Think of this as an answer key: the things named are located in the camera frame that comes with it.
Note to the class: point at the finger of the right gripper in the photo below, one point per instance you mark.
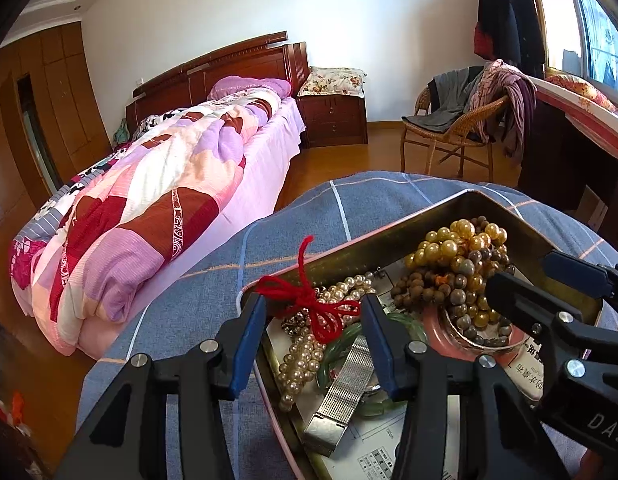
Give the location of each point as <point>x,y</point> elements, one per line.
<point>561,335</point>
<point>594,280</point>

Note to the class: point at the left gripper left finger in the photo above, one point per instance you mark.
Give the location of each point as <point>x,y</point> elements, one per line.
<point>124,435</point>

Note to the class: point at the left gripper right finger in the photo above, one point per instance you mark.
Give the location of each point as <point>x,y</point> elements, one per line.
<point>465,413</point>

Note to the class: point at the green jade bangle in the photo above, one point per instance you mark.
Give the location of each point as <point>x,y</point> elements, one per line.
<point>372,404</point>

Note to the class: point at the silver mesh watch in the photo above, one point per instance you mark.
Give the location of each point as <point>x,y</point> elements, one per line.
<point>330,421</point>

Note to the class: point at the red string tassel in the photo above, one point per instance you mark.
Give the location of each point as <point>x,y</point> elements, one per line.
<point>326,320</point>

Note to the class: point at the pink bangle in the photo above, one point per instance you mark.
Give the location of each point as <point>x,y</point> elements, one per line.
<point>441,339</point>

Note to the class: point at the dark wooden desk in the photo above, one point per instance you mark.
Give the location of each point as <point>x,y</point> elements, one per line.
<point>570,150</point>

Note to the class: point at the blue plaid tablecloth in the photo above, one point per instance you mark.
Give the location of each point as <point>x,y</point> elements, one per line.
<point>193,308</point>

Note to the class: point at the floral pillow on desk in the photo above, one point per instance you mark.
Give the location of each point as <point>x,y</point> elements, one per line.
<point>582,88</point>

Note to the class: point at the wicker chair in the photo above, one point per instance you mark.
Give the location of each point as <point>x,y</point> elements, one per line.
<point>455,141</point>

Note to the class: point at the clothes on chair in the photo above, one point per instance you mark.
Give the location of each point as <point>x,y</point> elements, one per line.
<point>452,94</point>

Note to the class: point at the window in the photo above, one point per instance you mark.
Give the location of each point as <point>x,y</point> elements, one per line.
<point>580,39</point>

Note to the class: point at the hanging dark coats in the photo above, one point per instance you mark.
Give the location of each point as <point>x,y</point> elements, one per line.
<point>509,30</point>

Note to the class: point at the wooden nightstand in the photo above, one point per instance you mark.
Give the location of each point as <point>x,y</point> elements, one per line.
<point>332,120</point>

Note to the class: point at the pink patchwork quilt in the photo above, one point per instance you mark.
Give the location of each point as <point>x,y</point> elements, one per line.
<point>93,246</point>

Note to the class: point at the floral cushion on nightstand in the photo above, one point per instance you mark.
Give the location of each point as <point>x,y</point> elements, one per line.
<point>334,81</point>

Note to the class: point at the bed with wooden headboard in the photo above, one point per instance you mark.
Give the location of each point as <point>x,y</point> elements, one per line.
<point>268,153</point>

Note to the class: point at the wooden wardrobe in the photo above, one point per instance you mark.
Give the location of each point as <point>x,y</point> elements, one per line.
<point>50,125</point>

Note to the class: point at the purple pillow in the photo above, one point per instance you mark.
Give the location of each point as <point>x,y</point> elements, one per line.
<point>232,84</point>

